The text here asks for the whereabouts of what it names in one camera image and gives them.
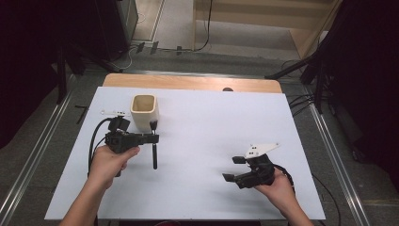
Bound light wooden cabinet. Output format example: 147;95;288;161
191;0;343;60

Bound hanging black cable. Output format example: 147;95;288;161
193;0;215;53

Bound right hand-held gripper cable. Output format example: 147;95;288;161
274;163;343;226

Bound hand-held gripper cable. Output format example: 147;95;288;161
274;163;343;226
88;117;114;177

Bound left hand-held gripper cable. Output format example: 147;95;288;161
88;117;114;177

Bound white floor cable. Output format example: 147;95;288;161
109;46;139;72

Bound beige square cup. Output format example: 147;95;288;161
130;93;160;132

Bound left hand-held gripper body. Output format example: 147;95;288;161
101;109;149;178

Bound person's left hand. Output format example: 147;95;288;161
88;144;141;189

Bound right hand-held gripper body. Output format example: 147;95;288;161
234;142;281;190

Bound aluminium floor rail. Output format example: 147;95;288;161
305;88;373;226
0;74;78;226

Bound dark cabinet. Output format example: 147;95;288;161
93;0;139;62

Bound person's right hand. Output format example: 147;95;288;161
253;166;297;208

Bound white table mat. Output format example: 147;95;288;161
44;86;327;220

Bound black metal stand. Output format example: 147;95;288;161
263;53;328;115
55;43;123;105

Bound black makeup brush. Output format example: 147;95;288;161
150;120;159;170

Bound dark curtain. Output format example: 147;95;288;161
0;0;98;150
326;0;399;189

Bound wooden table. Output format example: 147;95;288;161
103;73;283;94

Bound black floor cables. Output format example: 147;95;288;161
286;92;316;118

